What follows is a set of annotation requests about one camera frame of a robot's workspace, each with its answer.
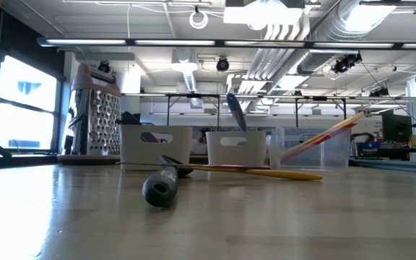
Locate blue silicone spoon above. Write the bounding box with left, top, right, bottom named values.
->
left=225, top=92, right=249, bottom=133

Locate red silicone spatula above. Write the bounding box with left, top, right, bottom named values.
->
left=282, top=122, right=358, bottom=163

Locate person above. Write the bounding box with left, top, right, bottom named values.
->
left=197, top=126, right=209, bottom=146

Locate opaque white plastic bin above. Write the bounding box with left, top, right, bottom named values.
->
left=205, top=130, right=267, bottom=168

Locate translucent white plastic bin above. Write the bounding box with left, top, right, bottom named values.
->
left=120, top=124, right=194, bottom=170

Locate black slotted spoon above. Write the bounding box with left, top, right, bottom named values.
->
left=142, top=155, right=194, bottom=209

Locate black rectangular box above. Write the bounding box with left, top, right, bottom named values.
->
left=120, top=110, right=142, bottom=127

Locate black light bar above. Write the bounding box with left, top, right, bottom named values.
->
left=36, top=37, right=416, bottom=51

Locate steel box grater pink top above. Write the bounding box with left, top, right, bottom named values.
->
left=58, top=63, right=123, bottom=166

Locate clear plastic bin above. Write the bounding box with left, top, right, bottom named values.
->
left=267, top=126, right=352, bottom=170

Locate black monitor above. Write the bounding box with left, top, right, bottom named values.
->
left=381, top=109, right=414, bottom=144

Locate black background table frame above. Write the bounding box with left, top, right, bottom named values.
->
left=166, top=92, right=349, bottom=131

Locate black dome camera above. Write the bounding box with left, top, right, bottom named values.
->
left=215, top=56, right=230, bottom=72

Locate white cable coil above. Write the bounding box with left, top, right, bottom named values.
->
left=188, top=9, right=209, bottom=30

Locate silver ventilation duct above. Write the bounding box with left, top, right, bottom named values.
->
left=296, top=0, right=397, bottom=75

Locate black aluminium table frame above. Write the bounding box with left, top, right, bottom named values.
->
left=0, top=154, right=60, bottom=170

